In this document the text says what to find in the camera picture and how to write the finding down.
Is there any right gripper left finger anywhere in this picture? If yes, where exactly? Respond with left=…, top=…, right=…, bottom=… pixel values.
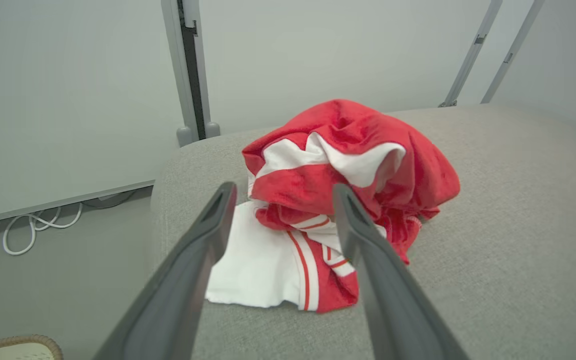
left=93, top=182, right=239, bottom=360

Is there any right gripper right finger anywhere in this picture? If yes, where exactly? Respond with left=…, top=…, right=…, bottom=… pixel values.
left=333, top=183, right=469, bottom=360

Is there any red and white jersey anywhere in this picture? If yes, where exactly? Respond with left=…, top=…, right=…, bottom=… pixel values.
left=205, top=99, right=461, bottom=313

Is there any white plastic basket, brown rim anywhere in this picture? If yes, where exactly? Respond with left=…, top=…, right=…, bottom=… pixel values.
left=0, top=334, right=64, bottom=360

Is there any grey fabric sofa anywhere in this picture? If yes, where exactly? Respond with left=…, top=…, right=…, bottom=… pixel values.
left=150, top=103, right=576, bottom=360

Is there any wide white partition panel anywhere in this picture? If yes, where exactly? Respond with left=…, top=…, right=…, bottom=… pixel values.
left=0, top=0, right=185, bottom=228

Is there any narrow white partition panel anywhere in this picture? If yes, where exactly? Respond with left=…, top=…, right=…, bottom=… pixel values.
left=198, top=0, right=491, bottom=136

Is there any white looped cable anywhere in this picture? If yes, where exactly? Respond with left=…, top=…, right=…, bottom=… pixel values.
left=2, top=202, right=84, bottom=257

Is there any grey partition post with foot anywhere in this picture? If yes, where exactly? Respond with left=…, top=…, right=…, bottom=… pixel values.
left=183, top=0, right=221, bottom=139
left=162, top=0, right=195, bottom=147

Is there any grey slanted metal frame bar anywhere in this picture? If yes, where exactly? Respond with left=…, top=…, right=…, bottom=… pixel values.
left=481, top=0, right=545, bottom=105
left=439, top=0, right=504, bottom=108

